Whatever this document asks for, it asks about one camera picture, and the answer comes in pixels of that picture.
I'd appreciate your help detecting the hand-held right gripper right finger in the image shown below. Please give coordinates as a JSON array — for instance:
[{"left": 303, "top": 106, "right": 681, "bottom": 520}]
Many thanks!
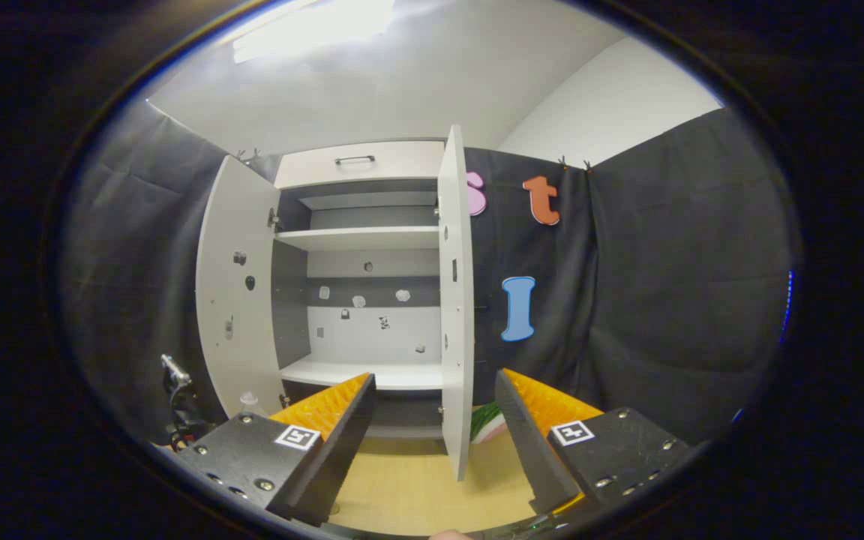
[{"left": 493, "top": 367, "right": 694, "bottom": 518}]

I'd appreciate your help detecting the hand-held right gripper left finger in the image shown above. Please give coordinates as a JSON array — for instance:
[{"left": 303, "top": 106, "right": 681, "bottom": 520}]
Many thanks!
[{"left": 169, "top": 373, "right": 378, "bottom": 528}]

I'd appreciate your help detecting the white cabinet door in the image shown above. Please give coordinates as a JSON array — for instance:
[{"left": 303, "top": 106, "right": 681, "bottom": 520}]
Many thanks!
[
  {"left": 196, "top": 155, "right": 283, "bottom": 421},
  {"left": 436, "top": 124, "right": 474, "bottom": 481}
]

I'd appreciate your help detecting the white cabinet shelf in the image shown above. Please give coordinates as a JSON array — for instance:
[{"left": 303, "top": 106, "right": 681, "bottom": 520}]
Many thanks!
[
  {"left": 280, "top": 356, "right": 444, "bottom": 391},
  {"left": 274, "top": 226, "right": 440, "bottom": 252}
]

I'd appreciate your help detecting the white cabinet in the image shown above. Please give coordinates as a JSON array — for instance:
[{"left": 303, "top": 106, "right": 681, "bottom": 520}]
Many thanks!
[{"left": 271, "top": 139, "right": 470, "bottom": 440}]

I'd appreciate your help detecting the watermelon slice toy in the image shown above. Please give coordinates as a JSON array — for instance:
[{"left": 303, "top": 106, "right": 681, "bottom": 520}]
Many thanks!
[{"left": 469, "top": 401, "right": 509, "bottom": 445}]

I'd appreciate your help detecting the black backdrop cloth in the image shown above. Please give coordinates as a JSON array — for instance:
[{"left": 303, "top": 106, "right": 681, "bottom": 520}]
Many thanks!
[{"left": 61, "top": 101, "right": 800, "bottom": 451}]

